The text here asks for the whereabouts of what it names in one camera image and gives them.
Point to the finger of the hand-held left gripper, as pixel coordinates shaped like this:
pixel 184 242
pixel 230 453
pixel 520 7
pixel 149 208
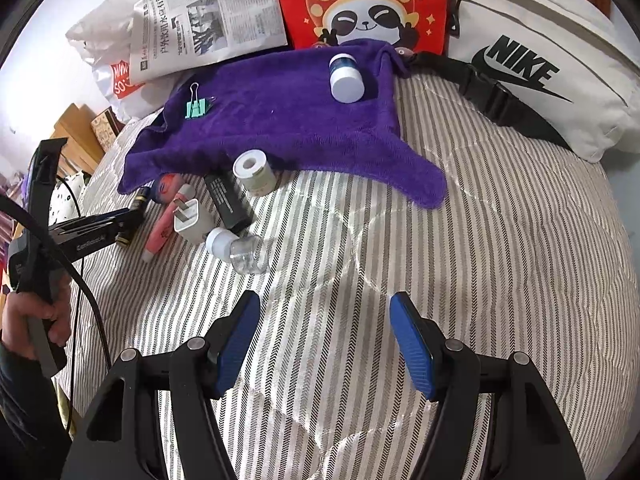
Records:
pixel 100 221

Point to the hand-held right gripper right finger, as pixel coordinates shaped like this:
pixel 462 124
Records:
pixel 412 345

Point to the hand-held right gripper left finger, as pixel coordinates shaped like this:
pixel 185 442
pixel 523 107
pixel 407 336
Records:
pixel 239 342

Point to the dark brown lipstick tube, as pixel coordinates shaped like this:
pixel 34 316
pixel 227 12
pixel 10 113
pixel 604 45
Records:
pixel 135 210

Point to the pink tube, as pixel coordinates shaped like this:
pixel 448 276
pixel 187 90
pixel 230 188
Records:
pixel 162 230

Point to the small red and blue item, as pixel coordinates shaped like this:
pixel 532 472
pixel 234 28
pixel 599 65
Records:
pixel 167 190

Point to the white plug adapter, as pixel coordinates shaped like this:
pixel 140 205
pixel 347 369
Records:
pixel 192 222

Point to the clear bottle with white cap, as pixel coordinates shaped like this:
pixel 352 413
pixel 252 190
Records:
pixel 235 250

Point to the black rectangular box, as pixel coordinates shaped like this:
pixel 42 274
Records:
pixel 227 200

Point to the white tape roll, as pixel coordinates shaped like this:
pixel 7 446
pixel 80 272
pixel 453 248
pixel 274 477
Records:
pixel 256 172

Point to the person's left forearm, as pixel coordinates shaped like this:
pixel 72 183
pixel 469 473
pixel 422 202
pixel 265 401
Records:
pixel 25 410

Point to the person's left hand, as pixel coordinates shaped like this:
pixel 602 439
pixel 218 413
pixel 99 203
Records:
pixel 60 310

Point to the white spotted pillow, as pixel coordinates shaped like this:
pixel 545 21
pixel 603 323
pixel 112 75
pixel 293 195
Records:
pixel 67 195

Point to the striped grey quilt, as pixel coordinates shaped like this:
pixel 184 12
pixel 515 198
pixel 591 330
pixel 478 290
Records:
pixel 425 260

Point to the wooden headboard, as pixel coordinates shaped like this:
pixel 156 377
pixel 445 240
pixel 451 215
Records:
pixel 75 135

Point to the patterned cardboard box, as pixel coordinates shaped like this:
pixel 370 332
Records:
pixel 106 127

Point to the green binder clip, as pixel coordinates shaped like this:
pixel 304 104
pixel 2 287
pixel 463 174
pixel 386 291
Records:
pixel 196 108

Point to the white plastic bag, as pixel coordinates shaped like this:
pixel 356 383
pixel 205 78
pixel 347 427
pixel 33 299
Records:
pixel 105 45

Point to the purple towel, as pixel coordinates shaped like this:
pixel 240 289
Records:
pixel 300 130

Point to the folded newspaper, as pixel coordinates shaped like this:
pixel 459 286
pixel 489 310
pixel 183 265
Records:
pixel 210 15

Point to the blue bottle with white cap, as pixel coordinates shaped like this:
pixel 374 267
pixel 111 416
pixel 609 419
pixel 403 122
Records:
pixel 346 82

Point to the red panda print bag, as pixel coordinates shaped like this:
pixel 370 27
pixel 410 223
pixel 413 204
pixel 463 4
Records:
pixel 360 5

